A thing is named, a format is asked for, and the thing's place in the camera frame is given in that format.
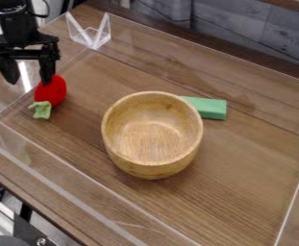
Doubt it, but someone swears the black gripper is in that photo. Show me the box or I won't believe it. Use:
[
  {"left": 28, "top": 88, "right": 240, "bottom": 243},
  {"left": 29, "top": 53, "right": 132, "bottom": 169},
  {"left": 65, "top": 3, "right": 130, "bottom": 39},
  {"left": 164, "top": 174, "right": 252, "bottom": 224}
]
[{"left": 0, "top": 32, "right": 60, "bottom": 85}]

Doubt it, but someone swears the red plush strawberry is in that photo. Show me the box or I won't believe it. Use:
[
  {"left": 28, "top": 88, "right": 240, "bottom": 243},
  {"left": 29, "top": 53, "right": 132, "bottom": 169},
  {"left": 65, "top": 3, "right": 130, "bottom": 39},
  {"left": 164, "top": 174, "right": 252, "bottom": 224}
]
[{"left": 28, "top": 75, "right": 67, "bottom": 119}]

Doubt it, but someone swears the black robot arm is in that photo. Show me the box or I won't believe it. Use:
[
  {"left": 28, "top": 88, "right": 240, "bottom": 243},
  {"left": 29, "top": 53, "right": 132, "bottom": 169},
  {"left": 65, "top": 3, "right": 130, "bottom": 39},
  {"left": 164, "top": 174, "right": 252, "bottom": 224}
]
[{"left": 0, "top": 0, "right": 60, "bottom": 85}]

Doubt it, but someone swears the wooden bowl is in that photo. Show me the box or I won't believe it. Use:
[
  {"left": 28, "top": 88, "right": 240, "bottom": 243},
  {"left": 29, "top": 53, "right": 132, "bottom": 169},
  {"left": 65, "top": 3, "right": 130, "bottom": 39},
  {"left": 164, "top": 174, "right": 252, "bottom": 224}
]
[{"left": 101, "top": 91, "right": 204, "bottom": 180}]

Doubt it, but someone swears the green sponge block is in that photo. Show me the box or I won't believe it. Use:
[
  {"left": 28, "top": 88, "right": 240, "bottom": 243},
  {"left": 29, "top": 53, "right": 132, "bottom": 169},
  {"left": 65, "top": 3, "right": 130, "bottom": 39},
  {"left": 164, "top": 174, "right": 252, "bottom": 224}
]
[{"left": 183, "top": 96, "right": 227, "bottom": 120}]

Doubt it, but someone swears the black clamp base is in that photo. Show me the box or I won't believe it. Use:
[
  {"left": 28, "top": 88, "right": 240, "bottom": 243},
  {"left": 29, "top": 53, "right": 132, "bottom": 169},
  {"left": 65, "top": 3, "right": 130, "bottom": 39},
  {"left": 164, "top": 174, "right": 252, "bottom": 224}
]
[{"left": 0, "top": 215, "right": 57, "bottom": 246}]

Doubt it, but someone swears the clear acrylic tray enclosure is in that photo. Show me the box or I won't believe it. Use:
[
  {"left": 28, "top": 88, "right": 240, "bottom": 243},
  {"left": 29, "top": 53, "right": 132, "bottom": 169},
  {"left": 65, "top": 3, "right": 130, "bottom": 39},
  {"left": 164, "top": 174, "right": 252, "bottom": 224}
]
[{"left": 0, "top": 17, "right": 299, "bottom": 246}]

